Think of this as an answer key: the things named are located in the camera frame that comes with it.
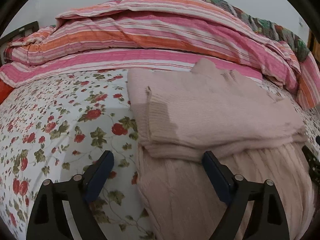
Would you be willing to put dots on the pink orange striped quilt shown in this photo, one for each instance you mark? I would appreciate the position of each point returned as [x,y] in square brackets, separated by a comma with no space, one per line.
[195,26]

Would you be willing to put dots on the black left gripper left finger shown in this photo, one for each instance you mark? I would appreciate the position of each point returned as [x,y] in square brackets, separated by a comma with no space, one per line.
[48,219]

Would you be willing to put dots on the dark wooden headboard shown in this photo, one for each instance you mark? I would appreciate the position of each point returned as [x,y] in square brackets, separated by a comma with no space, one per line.
[23,31]

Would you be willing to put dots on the dark patchwork floral blanket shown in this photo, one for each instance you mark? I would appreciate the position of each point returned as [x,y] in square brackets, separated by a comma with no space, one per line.
[267,28]

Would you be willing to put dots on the pale pink knit sweater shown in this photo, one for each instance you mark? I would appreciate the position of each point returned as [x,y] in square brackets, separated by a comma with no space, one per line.
[181,115]

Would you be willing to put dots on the white red floral bedsheet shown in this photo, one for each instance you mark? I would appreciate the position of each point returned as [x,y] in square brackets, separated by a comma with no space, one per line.
[55,128]

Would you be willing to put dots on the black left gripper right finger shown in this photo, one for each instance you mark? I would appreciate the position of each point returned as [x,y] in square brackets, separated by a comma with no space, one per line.
[267,219]

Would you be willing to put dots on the red orange pillow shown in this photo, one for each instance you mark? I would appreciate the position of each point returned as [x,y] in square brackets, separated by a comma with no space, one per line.
[5,91]

